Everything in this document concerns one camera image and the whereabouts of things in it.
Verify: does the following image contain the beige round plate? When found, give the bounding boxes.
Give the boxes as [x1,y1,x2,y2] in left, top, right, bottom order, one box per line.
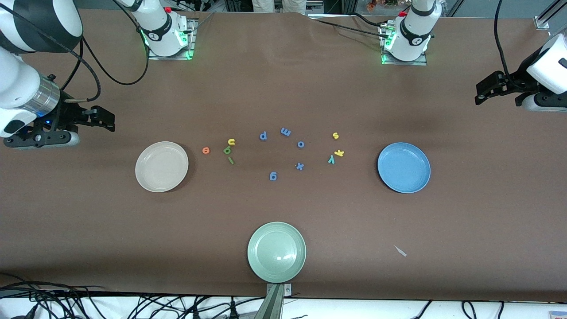
[135,141,189,193]

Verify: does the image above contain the blue round plate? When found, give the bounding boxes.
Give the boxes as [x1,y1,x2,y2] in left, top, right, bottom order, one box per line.
[377,142,431,194]

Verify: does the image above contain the brown table cover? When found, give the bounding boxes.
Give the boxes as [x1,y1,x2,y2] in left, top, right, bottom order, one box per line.
[0,8,567,302]

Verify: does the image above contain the person in beige trousers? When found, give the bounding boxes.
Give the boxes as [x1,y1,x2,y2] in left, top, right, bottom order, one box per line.
[252,0,307,15]

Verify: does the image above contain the green round plate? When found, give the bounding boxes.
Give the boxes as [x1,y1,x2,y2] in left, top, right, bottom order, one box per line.
[247,222,307,283]

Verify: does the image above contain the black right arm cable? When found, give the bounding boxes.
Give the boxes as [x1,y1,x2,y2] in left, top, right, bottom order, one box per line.
[9,0,150,103]

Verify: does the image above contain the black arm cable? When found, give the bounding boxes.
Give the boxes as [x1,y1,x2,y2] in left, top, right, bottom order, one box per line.
[9,0,150,103]
[493,0,510,76]

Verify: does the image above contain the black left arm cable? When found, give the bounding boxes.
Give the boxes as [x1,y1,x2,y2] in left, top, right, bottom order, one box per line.
[493,0,510,76]

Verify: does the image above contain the aluminium frame profile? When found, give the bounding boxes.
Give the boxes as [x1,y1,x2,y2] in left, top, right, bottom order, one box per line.
[535,0,567,29]

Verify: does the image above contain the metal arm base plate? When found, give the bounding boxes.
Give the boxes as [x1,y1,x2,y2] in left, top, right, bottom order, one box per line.
[148,18,198,60]
[379,24,428,66]

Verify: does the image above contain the black cable on table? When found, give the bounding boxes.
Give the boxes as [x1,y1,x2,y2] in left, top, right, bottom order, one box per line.
[310,13,390,38]

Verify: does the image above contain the black cable bundle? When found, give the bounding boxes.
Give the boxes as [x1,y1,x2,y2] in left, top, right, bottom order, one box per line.
[0,272,266,319]

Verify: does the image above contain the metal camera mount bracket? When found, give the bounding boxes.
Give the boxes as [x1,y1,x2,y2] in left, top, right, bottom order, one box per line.
[255,283,293,319]

